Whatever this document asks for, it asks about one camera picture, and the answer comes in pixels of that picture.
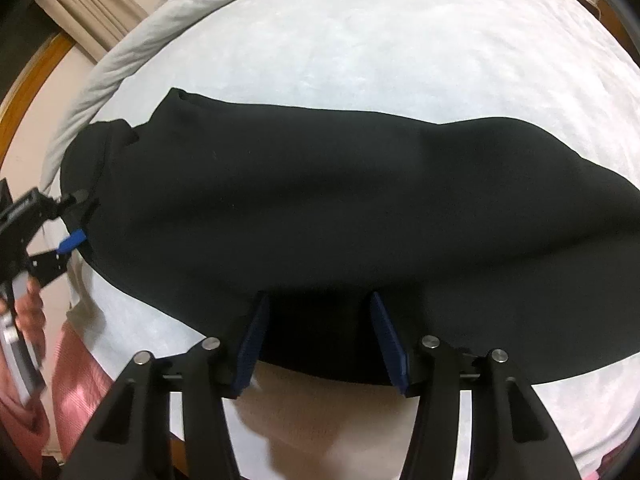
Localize bed with white sheet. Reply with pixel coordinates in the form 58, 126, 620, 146
40, 0, 640, 480

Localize wooden window frame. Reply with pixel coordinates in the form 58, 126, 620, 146
0, 34, 77, 163

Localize black pants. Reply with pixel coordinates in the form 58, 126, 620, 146
60, 87, 640, 386

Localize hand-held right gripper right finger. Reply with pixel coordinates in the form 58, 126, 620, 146
370, 291, 583, 480

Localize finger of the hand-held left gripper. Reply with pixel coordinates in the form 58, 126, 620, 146
47, 189, 90, 219
25, 230, 87, 288

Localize beige curtain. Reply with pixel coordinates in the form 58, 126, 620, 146
36, 0, 151, 67

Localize person's pink clothing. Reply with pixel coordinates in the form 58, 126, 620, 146
50, 324, 123, 463

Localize grey quilted duvet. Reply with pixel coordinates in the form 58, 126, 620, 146
40, 0, 321, 188

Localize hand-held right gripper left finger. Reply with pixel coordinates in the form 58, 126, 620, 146
60, 291, 272, 480

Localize person's left hand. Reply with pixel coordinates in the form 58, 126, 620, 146
15, 279, 48, 362

